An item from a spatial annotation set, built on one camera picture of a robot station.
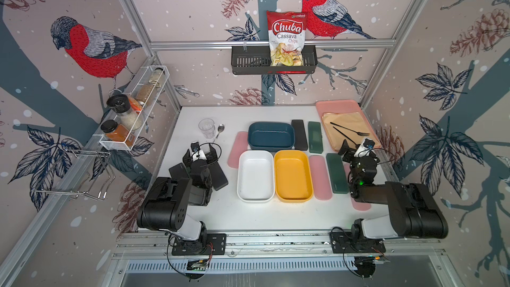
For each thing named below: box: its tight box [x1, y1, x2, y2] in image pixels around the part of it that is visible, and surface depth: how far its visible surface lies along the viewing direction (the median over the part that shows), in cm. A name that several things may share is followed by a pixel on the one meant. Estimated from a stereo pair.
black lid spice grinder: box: [106, 93, 144, 131], surface depth 67 cm
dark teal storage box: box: [247, 121, 296, 152], surface depth 108 cm
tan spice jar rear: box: [135, 84, 155, 106], surface depth 79 cm
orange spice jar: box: [100, 118, 136, 147], surface depth 63 cm
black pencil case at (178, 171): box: [168, 162, 190, 179], surface depth 95 cm
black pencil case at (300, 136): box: [290, 118, 309, 151], surface depth 106 cm
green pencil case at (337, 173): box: [326, 152, 350, 194], surface depth 93 cm
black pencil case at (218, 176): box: [206, 161, 229, 191], surface depth 92 cm
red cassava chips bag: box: [266, 10, 308, 67], surface depth 85 cm
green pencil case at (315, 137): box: [308, 120, 324, 155], surface depth 107 cm
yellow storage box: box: [274, 149, 314, 204], surface depth 92 cm
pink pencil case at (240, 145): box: [227, 130, 250, 169], surface depth 105 cm
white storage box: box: [237, 149, 275, 203], surface depth 93 cm
